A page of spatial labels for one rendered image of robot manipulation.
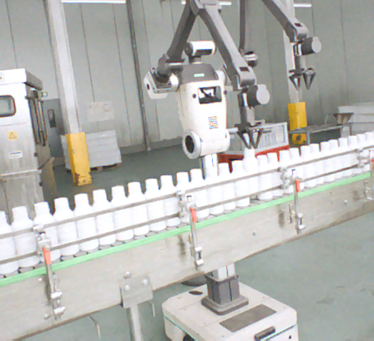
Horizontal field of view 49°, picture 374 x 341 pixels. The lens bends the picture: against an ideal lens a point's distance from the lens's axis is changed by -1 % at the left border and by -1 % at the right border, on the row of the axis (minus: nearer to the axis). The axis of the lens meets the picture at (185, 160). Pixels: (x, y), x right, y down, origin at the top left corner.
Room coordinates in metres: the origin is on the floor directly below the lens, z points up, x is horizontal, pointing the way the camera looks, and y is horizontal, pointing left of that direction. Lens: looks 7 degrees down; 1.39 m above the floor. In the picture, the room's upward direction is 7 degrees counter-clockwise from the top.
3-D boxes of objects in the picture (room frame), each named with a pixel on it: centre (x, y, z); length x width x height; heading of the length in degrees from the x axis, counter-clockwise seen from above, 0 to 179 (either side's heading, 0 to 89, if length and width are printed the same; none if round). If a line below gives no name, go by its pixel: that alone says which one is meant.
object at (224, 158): (4.03, -0.68, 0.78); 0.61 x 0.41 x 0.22; 126
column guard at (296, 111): (11.26, -3.17, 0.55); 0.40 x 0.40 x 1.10; 30
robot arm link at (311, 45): (1.86, -0.59, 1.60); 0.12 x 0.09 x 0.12; 30
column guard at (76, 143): (8.85, 2.26, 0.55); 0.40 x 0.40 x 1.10; 30
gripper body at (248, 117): (1.51, -0.24, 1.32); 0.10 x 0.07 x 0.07; 30
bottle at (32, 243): (1.13, 0.47, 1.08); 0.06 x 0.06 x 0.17
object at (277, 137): (4.02, -0.67, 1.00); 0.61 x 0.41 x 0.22; 127
